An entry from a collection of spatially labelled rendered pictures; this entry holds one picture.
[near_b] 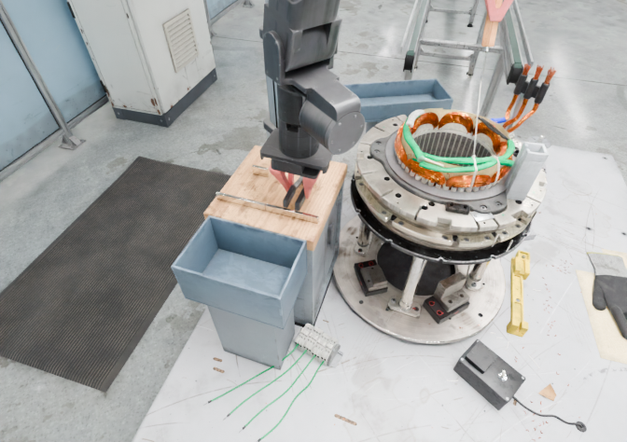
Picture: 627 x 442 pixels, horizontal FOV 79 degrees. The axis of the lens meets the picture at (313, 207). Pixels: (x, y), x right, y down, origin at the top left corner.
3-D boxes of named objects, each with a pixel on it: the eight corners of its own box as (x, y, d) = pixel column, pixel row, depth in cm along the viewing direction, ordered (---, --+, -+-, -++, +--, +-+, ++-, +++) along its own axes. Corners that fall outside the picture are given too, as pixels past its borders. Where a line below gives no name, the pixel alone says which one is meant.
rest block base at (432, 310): (422, 305, 79) (424, 299, 78) (451, 289, 82) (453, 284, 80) (438, 324, 76) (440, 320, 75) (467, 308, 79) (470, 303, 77)
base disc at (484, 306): (514, 366, 71) (516, 363, 70) (313, 319, 78) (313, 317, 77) (495, 219, 98) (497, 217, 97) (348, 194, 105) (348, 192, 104)
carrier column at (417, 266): (410, 313, 78) (432, 250, 63) (397, 310, 78) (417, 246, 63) (411, 303, 79) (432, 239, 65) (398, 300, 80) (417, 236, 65)
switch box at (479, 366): (498, 411, 66) (510, 400, 63) (452, 369, 72) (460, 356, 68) (516, 388, 69) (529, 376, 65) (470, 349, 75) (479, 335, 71)
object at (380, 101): (415, 166, 115) (437, 77, 95) (427, 190, 108) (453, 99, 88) (335, 173, 113) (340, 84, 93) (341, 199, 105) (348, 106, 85)
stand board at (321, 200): (313, 252, 59) (313, 241, 57) (205, 223, 63) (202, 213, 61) (346, 173, 72) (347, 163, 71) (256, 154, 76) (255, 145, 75)
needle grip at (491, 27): (496, 47, 52) (506, -4, 49) (484, 47, 51) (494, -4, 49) (489, 47, 53) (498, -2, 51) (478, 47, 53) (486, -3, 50)
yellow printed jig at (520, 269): (525, 338, 76) (531, 330, 74) (506, 332, 77) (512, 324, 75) (527, 257, 91) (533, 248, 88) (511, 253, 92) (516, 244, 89)
